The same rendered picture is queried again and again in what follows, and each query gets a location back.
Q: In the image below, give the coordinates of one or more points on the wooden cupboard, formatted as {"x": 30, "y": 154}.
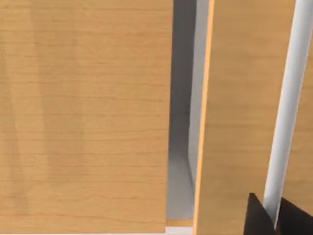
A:
{"x": 83, "y": 115}

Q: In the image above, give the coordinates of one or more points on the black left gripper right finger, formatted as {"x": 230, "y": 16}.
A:
{"x": 296, "y": 218}

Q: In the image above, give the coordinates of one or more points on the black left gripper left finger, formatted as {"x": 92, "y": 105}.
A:
{"x": 256, "y": 218}

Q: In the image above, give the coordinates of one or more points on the wooden cupboard door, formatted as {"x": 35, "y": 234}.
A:
{"x": 244, "y": 117}

